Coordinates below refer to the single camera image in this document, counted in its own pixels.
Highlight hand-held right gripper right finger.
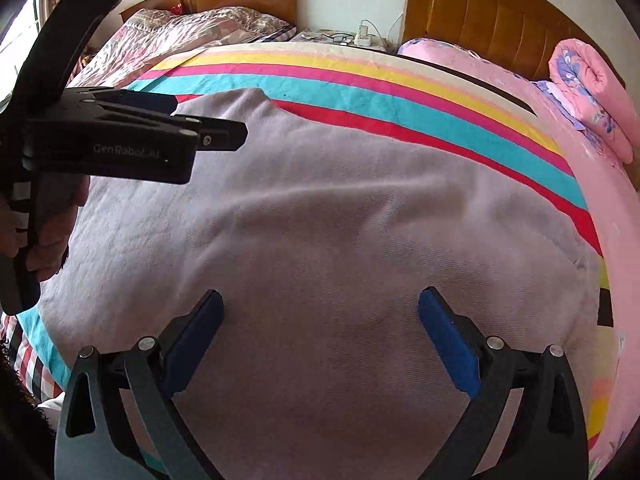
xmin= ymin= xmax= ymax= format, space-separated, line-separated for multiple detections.
xmin=418 ymin=286 xmax=588 ymax=480

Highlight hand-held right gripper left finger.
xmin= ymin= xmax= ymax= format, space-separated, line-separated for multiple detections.
xmin=54 ymin=289 xmax=226 ymax=480

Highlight pink floral pillow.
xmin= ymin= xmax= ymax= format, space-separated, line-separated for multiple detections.
xmin=397 ymin=37 xmax=501 ymax=73

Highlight nightstand with floral cloth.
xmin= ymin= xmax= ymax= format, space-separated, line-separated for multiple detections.
xmin=292 ymin=27 xmax=388 ymax=51

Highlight pink bed sheet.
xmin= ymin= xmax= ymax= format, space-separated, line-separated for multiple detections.
xmin=397 ymin=37 xmax=640 ymax=480

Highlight crumpled pink floral quilt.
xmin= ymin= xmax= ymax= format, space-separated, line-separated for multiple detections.
xmin=67 ymin=6 xmax=298 ymax=91

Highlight plaid bed sheet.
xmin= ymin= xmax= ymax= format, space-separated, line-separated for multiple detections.
xmin=0 ymin=24 xmax=299 ymax=403

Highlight purple pants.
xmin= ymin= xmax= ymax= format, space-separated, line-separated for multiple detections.
xmin=37 ymin=87 xmax=601 ymax=480

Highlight padded wooden headboard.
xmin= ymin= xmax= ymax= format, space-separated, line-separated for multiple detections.
xmin=402 ymin=0 xmax=626 ymax=86

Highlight rolled pink floral quilt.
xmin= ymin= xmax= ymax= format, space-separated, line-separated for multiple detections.
xmin=547 ymin=38 xmax=636 ymax=164

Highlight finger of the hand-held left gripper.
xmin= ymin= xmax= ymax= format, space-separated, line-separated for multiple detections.
xmin=92 ymin=90 xmax=178 ymax=117
xmin=99 ymin=111 xmax=249 ymax=154

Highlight person's left hand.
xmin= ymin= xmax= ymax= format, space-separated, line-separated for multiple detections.
xmin=24 ymin=175 xmax=92 ymax=281

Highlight striped colourful blanket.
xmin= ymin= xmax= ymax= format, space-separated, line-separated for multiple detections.
xmin=15 ymin=42 xmax=618 ymax=480

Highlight dark fuzzy clothing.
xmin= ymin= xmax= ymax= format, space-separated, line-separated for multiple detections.
xmin=0 ymin=350 xmax=56 ymax=480

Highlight barred window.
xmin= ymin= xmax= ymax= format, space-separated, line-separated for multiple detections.
xmin=0 ymin=0 xmax=45 ymax=106

